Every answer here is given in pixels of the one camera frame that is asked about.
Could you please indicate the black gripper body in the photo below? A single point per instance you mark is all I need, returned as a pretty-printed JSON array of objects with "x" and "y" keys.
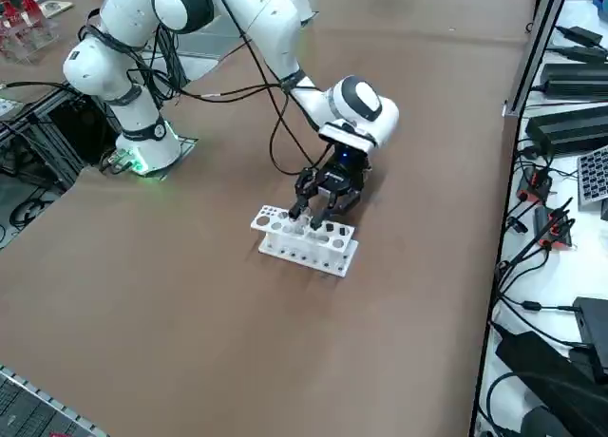
[{"x": 347, "y": 173}]

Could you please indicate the orange black device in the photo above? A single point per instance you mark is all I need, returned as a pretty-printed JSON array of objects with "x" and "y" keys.
[
  {"x": 553, "y": 230},
  {"x": 534, "y": 180}
]

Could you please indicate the white test tube rack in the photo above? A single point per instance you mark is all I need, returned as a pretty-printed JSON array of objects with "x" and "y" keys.
[{"x": 271, "y": 248}]

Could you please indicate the aluminium frame post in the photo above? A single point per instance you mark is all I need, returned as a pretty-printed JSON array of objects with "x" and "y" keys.
[{"x": 533, "y": 47}]

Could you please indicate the black metal frame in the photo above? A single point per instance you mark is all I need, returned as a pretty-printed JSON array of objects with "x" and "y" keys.
[{"x": 52, "y": 123}]

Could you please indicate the clear glass test tube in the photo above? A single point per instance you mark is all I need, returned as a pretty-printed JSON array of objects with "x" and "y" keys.
[{"x": 306, "y": 228}]

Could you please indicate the large black power brick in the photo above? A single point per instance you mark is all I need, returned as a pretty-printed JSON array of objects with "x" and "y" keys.
[{"x": 546, "y": 380}]

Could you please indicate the clear acrylic box red items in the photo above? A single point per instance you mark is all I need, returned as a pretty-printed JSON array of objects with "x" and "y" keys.
[{"x": 24, "y": 33}]

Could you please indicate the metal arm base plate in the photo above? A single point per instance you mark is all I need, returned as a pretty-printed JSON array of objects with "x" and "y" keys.
[{"x": 189, "y": 145}]

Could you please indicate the slim black power adapter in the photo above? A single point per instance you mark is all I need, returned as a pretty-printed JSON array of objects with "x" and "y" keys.
[{"x": 586, "y": 53}]

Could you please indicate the black white checker board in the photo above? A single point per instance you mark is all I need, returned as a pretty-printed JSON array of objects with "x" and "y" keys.
[{"x": 596, "y": 176}]

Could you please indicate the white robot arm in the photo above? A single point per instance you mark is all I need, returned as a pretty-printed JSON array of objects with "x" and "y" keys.
[
  {"x": 266, "y": 28},
  {"x": 306, "y": 9}
]

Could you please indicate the small black power adapter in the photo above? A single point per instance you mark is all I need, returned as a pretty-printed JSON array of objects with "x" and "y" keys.
[{"x": 582, "y": 35}]

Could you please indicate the black box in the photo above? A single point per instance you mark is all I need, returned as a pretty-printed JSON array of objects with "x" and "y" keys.
[{"x": 594, "y": 323}]

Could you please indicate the aluminium rail with grid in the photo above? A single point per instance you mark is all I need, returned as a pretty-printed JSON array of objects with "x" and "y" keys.
[{"x": 28, "y": 399}]

